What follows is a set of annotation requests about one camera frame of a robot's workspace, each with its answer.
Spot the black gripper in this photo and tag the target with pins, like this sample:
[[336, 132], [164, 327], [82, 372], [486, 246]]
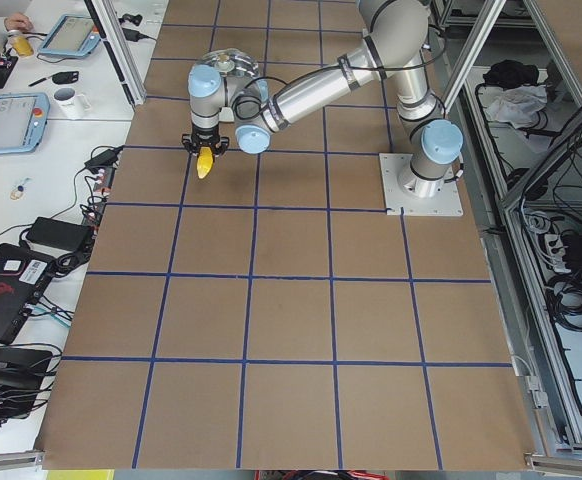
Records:
[[205, 136]]

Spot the yellow corn cob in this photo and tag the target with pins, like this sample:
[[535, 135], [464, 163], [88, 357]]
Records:
[[205, 161]]

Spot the glass pot lid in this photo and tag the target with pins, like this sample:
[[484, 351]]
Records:
[[231, 62]]

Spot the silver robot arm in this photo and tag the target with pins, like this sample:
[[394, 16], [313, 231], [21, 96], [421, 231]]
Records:
[[391, 48]]

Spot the pale green cooking pot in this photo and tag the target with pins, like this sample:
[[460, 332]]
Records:
[[242, 98]]

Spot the black power adapter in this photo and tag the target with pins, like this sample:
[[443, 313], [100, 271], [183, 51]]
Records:
[[107, 158]]

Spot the white mug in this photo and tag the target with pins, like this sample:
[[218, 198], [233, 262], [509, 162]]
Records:
[[73, 104]]

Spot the far blue teach pendant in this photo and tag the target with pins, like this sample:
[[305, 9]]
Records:
[[73, 36]]

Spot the blue teach pendant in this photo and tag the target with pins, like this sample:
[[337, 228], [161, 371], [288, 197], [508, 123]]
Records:
[[23, 119], [73, 36]]

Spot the black power brick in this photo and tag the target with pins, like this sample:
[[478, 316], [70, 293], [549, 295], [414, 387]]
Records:
[[59, 234]]

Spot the black pen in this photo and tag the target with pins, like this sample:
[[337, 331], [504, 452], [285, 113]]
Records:
[[39, 81]]

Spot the near blue teach pendant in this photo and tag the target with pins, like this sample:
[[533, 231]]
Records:
[[23, 119]]

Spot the black laptop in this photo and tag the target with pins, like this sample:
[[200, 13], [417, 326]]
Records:
[[24, 276]]

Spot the aluminium frame post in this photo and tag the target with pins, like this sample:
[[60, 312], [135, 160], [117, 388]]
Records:
[[107, 23]]

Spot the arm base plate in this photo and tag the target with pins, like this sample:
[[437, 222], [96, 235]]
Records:
[[407, 194]]

